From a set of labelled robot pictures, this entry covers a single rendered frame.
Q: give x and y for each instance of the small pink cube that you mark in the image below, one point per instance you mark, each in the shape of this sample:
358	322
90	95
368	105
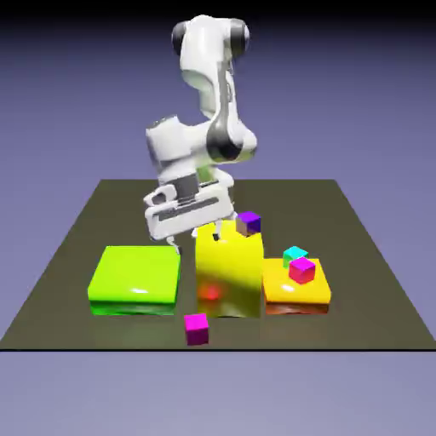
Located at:
301	270

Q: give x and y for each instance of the small purple cube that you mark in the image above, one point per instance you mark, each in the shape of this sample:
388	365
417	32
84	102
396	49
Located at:
249	222

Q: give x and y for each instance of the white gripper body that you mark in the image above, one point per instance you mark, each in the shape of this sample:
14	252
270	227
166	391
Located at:
190	214

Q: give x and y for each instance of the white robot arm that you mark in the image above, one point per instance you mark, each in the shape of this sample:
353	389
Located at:
204	143

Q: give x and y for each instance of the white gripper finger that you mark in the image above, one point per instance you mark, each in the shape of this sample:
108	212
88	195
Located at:
173	244
216	231

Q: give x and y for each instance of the large yellow box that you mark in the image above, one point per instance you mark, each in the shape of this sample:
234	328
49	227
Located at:
229	272

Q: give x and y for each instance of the small magenta cube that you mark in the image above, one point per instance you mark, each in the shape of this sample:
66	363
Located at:
197	328

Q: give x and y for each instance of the large orange box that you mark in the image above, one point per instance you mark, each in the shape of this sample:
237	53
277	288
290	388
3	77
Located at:
289	289

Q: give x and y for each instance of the large green box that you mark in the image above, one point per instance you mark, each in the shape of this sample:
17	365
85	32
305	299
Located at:
135	276

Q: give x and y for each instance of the small cyan cube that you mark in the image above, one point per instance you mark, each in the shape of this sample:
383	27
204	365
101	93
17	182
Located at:
293	254

